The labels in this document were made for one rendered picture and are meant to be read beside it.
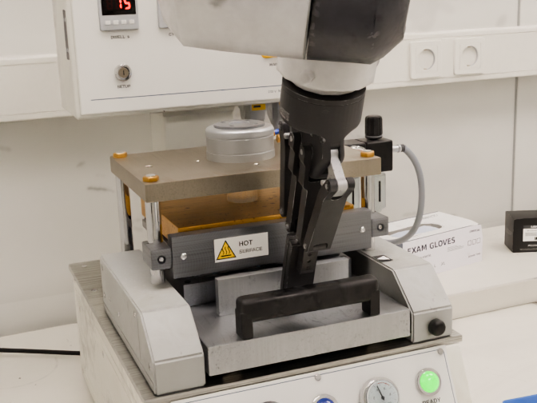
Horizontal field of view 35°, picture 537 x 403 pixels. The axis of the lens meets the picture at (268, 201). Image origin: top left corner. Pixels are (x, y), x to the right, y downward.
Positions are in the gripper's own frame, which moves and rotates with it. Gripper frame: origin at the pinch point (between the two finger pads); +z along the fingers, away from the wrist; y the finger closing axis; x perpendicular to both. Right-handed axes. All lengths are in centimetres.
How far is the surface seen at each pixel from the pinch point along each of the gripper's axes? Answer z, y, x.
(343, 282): 0.4, 3.4, 3.4
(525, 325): 36, -20, 53
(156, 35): -11.2, -34.4, -6.4
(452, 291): 35, -30, 44
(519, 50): 10, -68, 77
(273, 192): 2.7, -17.6, 4.1
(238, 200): 1.4, -14.8, -1.4
